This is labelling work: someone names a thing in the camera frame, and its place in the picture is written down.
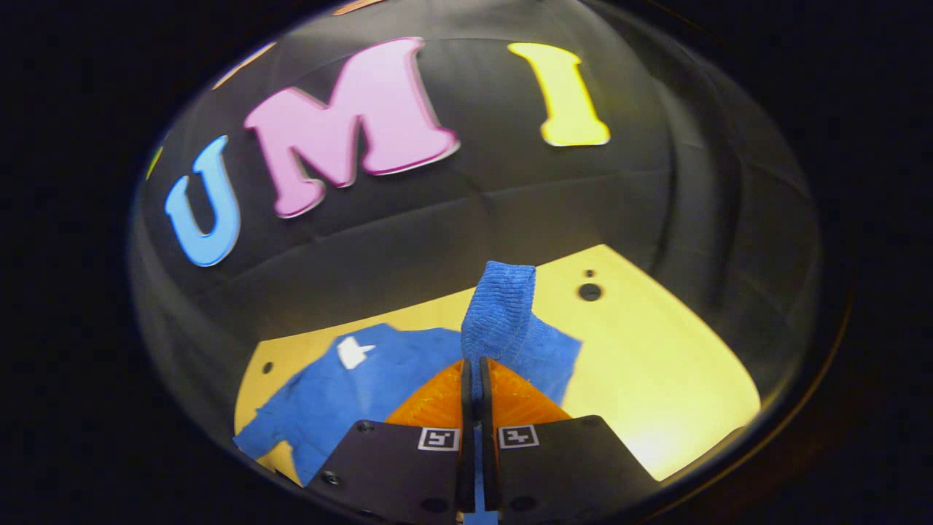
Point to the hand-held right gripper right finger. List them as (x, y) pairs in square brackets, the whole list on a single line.
[(487, 452)]

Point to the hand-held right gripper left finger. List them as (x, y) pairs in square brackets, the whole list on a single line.
[(466, 437)]

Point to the black backdrop cloth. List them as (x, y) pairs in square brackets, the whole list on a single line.
[(510, 189)]

